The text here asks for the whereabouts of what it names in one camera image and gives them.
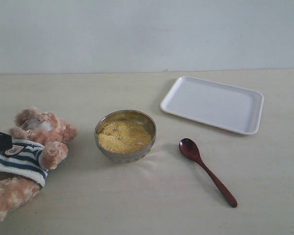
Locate brown teddy bear striped sweater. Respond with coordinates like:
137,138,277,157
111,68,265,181
0,108,77,222

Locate dark red wooden spoon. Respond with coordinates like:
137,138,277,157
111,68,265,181
178,138,238,208

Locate yellow millet grains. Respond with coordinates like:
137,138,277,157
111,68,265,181
98,120,152,154

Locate steel bowl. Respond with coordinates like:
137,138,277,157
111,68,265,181
94,110,156,163

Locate white rectangular plastic tray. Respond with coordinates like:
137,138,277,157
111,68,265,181
160,76,264,135

